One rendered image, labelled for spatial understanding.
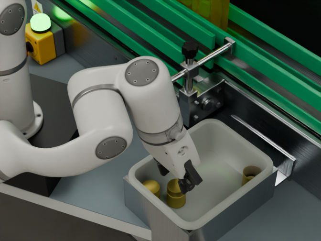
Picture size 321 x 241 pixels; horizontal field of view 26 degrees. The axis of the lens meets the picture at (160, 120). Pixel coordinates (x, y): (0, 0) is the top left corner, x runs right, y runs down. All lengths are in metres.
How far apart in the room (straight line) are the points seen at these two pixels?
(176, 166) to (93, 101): 0.21
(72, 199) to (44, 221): 0.93
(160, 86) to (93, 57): 0.55
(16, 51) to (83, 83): 0.26
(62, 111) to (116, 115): 0.44
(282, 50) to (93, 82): 0.46
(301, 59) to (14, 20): 0.52
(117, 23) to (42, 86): 0.20
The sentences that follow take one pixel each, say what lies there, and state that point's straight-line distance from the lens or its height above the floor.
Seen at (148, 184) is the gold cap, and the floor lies 0.81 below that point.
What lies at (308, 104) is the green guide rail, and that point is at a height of 0.93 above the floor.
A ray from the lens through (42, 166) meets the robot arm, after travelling 0.99.
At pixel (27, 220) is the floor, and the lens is 2.25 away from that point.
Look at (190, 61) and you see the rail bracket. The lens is 1.23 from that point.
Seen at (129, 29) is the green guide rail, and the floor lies 0.93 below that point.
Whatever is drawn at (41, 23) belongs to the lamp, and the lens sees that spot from 1.55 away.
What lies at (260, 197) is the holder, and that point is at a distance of 1.28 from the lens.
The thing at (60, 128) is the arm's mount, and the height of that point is 0.81.
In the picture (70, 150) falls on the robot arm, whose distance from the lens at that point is 0.96.
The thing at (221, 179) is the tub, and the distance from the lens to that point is 1.31.
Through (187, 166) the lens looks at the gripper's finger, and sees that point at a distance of 1.12.
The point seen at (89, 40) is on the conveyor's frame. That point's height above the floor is 0.85.
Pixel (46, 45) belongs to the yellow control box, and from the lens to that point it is 1.57.
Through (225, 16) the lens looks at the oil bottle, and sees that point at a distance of 1.38.
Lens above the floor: 1.77
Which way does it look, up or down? 45 degrees down
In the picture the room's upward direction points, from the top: straight up
